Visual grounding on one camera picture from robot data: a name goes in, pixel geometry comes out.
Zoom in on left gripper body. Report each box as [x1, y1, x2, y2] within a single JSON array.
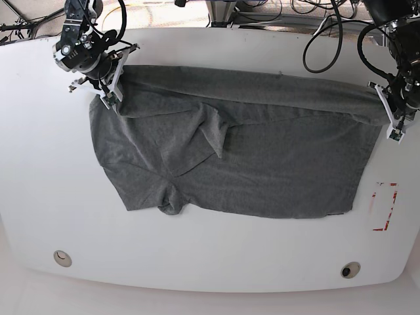
[[368, 75, 419, 119]]

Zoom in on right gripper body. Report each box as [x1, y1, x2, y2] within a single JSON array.
[[67, 42, 139, 94]]

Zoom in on grey T-shirt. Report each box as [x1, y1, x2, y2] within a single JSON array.
[[89, 66, 388, 219]]

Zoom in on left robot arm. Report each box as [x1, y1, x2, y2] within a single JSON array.
[[357, 1, 419, 121]]

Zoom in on black tripod stand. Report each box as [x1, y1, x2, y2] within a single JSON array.
[[1, 1, 64, 45]]

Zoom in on red tape rectangle marking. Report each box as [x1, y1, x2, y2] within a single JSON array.
[[368, 182, 399, 232]]

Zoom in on left table grommet hole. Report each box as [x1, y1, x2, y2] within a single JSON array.
[[53, 250, 72, 268]]

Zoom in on table grommet hole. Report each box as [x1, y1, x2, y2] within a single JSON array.
[[341, 262, 361, 279], [53, 250, 72, 268]]

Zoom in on right table grommet hole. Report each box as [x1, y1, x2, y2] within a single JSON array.
[[341, 262, 361, 279]]

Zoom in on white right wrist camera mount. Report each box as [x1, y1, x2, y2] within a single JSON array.
[[68, 49, 129, 109]]

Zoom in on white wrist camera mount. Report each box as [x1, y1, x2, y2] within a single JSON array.
[[374, 84, 415, 143], [68, 49, 129, 109]]

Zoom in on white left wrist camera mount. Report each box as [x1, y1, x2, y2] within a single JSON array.
[[374, 84, 415, 143]]

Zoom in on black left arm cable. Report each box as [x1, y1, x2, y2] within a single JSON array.
[[302, 0, 400, 86]]

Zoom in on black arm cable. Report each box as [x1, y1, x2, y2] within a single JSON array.
[[88, 0, 138, 55], [302, 0, 400, 86]]

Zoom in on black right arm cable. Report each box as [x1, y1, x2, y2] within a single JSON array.
[[88, 0, 138, 55]]

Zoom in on aluminium frame rail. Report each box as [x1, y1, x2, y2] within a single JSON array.
[[209, 13, 385, 37]]

